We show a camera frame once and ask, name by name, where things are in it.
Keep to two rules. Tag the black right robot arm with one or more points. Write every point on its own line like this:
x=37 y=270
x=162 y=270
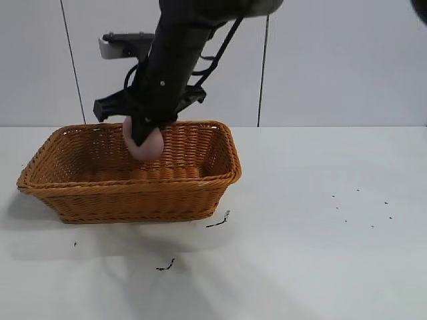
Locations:
x=187 y=30

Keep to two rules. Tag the pink peach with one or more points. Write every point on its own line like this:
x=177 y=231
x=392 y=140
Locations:
x=150 y=150

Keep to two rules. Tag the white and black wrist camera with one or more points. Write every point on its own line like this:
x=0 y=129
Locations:
x=123 y=45

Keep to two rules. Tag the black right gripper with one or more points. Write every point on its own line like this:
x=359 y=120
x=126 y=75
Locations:
x=156 y=96

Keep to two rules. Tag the woven brown wicker basket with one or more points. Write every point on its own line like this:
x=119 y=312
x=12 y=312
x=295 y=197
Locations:
x=133 y=200

